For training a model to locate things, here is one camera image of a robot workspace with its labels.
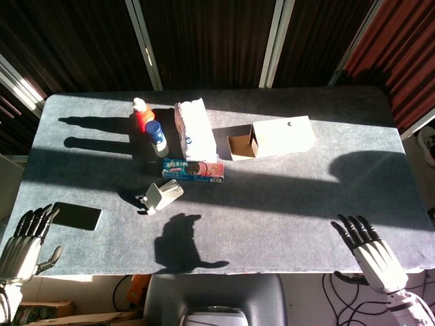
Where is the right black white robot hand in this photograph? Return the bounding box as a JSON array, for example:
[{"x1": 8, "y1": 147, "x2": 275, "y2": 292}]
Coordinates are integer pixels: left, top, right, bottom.
[{"x1": 330, "y1": 213, "x2": 409, "y2": 295}]

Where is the orange object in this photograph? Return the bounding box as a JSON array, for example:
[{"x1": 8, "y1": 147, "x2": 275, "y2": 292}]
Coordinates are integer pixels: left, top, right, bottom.
[{"x1": 126, "y1": 274, "x2": 152, "y2": 307}]

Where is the blue capped white bottle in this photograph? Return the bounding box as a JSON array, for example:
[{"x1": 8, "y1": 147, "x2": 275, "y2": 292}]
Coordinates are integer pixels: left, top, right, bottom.
[{"x1": 144, "y1": 120, "x2": 169, "y2": 158}]

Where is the white open cardboard box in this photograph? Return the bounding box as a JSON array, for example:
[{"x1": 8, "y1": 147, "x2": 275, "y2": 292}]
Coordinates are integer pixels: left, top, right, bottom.
[{"x1": 227, "y1": 115, "x2": 317, "y2": 162}]

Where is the white window frame rail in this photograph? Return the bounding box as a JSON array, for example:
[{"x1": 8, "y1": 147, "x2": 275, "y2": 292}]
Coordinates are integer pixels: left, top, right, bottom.
[{"x1": 0, "y1": 54, "x2": 47, "y2": 118}]

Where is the left black grey robot hand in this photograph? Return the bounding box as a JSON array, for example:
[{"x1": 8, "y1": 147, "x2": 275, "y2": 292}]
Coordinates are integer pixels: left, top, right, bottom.
[{"x1": 0, "y1": 203, "x2": 64, "y2": 285}]

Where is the black floor cable bundle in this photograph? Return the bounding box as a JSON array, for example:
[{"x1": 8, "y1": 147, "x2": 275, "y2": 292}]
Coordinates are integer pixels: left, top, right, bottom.
[{"x1": 321, "y1": 273, "x2": 394, "y2": 326}]

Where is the white tissue pack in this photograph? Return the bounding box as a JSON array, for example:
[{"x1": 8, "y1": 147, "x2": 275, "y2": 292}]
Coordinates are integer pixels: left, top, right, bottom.
[{"x1": 174, "y1": 98, "x2": 218, "y2": 164}]

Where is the brown cardboard box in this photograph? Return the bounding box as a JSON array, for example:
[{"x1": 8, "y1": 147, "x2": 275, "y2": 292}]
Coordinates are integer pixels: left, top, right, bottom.
[{"x1": 13, "y1": 300, "x2": 76, "y2": 325}]

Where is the grey robot torso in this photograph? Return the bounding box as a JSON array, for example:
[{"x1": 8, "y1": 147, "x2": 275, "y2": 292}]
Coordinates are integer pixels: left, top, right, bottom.
[{"x1": 143, "y1": 274, "x2": 288, "y2": 326}]

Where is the red curtain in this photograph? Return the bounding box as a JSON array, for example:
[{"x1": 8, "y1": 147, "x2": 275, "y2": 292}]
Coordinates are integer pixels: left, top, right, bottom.
[{"x1": 343, "y1": 0, "x2": 435, "y2": 134}]

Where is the blue pink cookie box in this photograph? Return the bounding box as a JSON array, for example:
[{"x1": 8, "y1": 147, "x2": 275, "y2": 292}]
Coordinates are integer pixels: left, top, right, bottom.
[{"x1": 161, "y1": 158, "x2": 226, "y2": 184}]

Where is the black smartphone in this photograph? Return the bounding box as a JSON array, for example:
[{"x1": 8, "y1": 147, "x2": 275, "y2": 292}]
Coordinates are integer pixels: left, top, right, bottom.
[{"x1": 50, "y1": 201, "x2": 103, "y2": 232}]

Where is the flat cardboard sheet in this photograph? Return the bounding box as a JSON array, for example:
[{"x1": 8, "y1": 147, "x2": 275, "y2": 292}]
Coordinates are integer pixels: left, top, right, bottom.
[{"x1": 27, "y1": 310, "x2": 145, "y2": 326}]

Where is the white window frame post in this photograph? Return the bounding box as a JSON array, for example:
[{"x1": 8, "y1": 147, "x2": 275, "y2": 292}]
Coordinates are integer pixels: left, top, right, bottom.
[
  {"x1": 124, "y1": 0, "x2": 164, "y2": 92},
  {"x1": 327, "y1": 0, "x2": 387, "y2": 86},
  {"x1": 258, "y1": 0, "x2": 295, "y2": 89}
]

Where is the red bottle white cap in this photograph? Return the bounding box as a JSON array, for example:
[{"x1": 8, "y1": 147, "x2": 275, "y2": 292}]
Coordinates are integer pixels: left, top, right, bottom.
[{"x1": 132, "y1": 97, "x2": 156, "y2": 134}]

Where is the blue grey table cloth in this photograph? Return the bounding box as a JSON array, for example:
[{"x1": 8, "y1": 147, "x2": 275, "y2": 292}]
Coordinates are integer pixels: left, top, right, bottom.
[{"x1": 0, "y1": 86, "x2": 435, "y2": 276}]

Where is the white shoe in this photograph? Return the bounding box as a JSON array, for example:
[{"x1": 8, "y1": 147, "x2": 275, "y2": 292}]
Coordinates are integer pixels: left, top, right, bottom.
[{"x1": 417, "y1": 125, "x2": 435, "y2": 158}]

